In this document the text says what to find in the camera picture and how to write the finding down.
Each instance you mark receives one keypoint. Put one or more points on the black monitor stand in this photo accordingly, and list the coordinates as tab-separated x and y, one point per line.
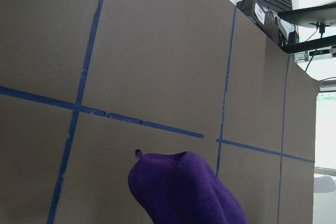
320	17

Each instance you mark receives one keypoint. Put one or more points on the purple towel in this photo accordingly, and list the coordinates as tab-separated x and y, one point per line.
182	188

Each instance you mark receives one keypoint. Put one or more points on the black box with label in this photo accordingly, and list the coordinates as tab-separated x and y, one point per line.
265	20

